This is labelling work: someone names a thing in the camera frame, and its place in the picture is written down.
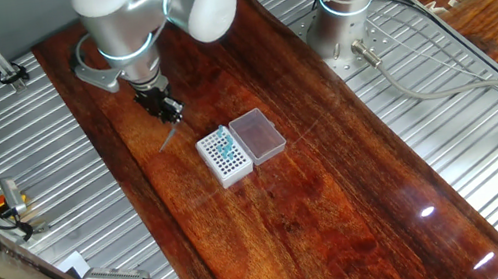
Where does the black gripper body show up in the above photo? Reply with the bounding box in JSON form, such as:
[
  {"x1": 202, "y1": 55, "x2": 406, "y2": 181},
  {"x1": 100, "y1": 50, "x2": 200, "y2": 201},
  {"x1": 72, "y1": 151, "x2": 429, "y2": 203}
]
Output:
[{"x1": 132, "y1": 83, "x2": 180, "y2": 125}]

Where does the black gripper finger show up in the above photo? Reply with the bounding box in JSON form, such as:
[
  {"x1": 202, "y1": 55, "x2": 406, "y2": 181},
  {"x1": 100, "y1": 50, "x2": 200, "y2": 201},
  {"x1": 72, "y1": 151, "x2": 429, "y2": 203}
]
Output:
[
  {"x1": 162, "y1": 105, "x2": 184, "y2": 127},
  {"x1": 166, "y1": 94, "x2": 187, "y2": 116}
]

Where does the clear grey pipette tip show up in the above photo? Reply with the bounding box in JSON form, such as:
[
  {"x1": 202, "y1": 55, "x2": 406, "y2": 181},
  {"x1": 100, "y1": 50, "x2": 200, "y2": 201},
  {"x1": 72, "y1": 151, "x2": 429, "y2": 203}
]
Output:
[{"x1": 154, "y1": 123, "x2": 182, "y2": 154}]

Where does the white pipette tip holder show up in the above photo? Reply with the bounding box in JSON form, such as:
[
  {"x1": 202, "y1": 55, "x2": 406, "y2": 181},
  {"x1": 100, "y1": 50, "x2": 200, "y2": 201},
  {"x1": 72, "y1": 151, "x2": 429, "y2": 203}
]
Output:
[{"x1": 192, "y1": 121, "x2": 258, "y2": 194}]

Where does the clear plastic box lid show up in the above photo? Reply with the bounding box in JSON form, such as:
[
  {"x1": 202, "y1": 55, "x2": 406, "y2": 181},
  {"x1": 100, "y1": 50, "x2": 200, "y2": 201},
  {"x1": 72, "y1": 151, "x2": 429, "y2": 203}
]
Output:
[{"x1": 225, "y1": 103, "x2": 291, "y2": 171}]

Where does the grey metal clamp tool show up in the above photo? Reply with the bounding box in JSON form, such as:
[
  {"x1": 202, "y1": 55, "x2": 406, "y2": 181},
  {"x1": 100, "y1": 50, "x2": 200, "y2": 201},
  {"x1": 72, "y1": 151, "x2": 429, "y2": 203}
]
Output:
[{"x1": 0, "y1": 174, "x2": 30, "y2": 219}]

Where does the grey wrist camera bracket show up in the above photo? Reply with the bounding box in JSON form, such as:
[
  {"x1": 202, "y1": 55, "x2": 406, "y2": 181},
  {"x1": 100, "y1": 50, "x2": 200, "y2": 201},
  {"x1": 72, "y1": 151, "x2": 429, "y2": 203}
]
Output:
[{"x1": 72, "y1": 54, "x2": 126, "y2": 100}]

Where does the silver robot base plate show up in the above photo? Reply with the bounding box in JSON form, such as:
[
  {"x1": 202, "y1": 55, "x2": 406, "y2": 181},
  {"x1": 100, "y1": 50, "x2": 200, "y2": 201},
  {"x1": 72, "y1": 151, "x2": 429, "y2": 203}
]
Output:
[{"x1": 285, "y1": 0, "x2": 404, "y2": 90}]

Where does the thin black cable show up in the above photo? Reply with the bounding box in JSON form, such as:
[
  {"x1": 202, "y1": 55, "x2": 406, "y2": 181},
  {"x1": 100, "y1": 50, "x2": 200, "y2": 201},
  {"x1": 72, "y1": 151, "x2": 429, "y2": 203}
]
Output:
[{"x1": 0, "y1": 203, "x2": 38, "y2": 247}]

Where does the thick grey base cable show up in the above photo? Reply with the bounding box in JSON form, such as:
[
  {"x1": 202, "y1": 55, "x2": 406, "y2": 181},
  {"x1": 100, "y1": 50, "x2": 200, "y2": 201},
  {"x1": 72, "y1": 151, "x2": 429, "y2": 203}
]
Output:
[{"x1": 349, "y1": 15, "x2": 498, "y2": 137}]

